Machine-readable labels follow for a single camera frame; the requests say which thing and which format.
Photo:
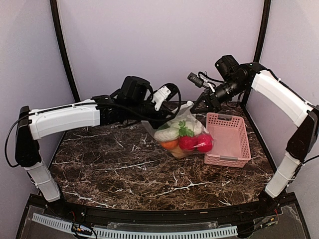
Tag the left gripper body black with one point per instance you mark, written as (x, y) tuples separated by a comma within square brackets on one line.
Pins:
[(137, 112)]

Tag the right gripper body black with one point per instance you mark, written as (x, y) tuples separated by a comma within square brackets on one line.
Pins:
[(234, 88)]

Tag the white radish toy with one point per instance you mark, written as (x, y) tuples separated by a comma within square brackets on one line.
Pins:
[(168, 134), (188, 128)]

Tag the clear polka dot zip bag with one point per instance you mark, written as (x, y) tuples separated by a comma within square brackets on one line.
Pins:
[(183, 114)]

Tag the orange tangerine toy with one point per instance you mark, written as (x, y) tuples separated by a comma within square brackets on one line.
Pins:
[(169, 145)]

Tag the bright red tomato toy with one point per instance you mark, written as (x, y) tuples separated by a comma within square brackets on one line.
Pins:
[(204, 143)]

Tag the dark red pomegranate toy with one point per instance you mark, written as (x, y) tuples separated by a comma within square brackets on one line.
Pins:
[(188, 143)]

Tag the yellow peach toy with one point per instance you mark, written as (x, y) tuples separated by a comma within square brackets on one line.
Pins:
[(179, 153)]

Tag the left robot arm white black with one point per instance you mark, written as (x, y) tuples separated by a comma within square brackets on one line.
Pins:
[(33, 125)]

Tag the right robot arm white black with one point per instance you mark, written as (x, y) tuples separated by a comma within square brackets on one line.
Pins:
[(305, 116)]

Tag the pink plastic basket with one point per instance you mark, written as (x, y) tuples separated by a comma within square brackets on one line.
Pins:
[(230, 141)]

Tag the circuit board with leds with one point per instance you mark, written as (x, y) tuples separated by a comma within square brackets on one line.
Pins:
[(81, 230)]

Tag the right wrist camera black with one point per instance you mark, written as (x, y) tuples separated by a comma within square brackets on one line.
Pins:
[(226, 65)]

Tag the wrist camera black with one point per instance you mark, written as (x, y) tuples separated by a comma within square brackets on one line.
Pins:
[(135, 89), (226, 65)]

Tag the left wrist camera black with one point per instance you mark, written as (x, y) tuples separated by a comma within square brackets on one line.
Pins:
[(135, 89)]

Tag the left camera cable black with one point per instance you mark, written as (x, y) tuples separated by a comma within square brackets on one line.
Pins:
[(173, 101)]

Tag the right black frame post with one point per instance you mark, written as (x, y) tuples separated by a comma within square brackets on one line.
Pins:
[(262, 30)]

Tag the black frame post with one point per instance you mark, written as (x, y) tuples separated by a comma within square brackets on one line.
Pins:
[(262, 30), (62, 49)]

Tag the black front rail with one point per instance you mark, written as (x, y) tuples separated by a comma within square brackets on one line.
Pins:
[(102, 216)]

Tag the white slotted cable duct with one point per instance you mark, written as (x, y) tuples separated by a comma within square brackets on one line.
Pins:
[(142, 231)]

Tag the left black frame post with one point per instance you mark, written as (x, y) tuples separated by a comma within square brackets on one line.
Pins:
[(62, 49)]

